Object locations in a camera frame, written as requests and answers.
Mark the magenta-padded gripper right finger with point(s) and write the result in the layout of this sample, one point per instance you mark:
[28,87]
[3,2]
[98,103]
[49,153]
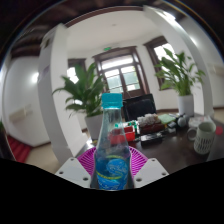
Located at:
[151,171]

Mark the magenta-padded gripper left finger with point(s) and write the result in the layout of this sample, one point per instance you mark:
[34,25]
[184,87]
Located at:
[71,171]

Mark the clear blue-capped drink bottle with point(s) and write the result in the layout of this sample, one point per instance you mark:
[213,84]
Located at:
[112,166]

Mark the flat black device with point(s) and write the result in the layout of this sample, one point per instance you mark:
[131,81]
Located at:
[151,138]

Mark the brown box of packets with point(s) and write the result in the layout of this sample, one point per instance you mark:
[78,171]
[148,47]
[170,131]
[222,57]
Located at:
[150,125]

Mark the green cloth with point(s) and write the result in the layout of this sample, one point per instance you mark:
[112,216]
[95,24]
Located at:
[166,118]

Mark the red carpeted staircase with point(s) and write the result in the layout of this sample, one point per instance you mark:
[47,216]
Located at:
[20,150]

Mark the grey-headed microphone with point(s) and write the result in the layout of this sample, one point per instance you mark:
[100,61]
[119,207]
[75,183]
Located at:
[185,117]
[181,122]

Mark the white patterned mug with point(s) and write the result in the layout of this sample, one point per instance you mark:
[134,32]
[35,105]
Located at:
[204,140]

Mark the black chair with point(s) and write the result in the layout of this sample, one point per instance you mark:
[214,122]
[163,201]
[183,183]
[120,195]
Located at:
[139,107]

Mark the printed paper leaflet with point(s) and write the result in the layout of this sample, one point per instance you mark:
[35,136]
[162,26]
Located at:
[200,120]

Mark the green plant in white pot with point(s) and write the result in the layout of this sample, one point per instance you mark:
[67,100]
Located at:
[85,93]
[180,75]

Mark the flat round red coaster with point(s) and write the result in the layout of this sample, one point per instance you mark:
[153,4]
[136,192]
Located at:
[220,130]

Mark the dark-framed window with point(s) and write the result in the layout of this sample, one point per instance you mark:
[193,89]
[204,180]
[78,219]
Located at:
[71,74]
[160,53]

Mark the dark wooden double door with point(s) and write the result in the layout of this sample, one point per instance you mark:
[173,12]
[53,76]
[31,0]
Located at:
[123,75]

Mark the green exit sign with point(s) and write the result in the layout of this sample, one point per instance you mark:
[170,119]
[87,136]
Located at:
[106,48]

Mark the white wall radiator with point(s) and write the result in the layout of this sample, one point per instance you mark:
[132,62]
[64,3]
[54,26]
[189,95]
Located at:
[20,114]

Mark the glowing wall lamp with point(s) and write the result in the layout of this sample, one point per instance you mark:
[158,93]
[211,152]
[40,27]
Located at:
[35,77]

